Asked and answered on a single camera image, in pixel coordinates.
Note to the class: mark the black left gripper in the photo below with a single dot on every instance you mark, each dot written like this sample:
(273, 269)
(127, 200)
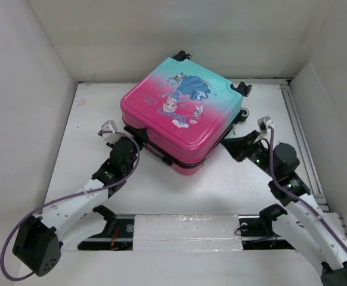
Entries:
(139, 134)

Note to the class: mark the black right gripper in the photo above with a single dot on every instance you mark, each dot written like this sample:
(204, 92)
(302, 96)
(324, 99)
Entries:
(236, 145)

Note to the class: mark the pink teal kids suitcase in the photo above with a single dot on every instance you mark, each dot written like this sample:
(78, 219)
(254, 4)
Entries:
(186, 109)

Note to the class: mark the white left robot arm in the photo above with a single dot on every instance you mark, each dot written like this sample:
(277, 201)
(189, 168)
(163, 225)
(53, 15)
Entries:
(44, 234)

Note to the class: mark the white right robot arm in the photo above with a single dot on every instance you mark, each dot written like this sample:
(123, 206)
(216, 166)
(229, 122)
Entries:
(297, 217)

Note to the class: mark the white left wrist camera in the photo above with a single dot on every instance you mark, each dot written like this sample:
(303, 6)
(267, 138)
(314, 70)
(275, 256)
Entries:
(109, 128)

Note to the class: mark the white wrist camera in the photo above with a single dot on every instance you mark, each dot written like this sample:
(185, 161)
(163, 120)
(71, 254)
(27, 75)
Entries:
(109, 128)
(264, 123)

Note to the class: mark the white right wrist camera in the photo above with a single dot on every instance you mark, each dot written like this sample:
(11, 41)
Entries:
(264, 123)

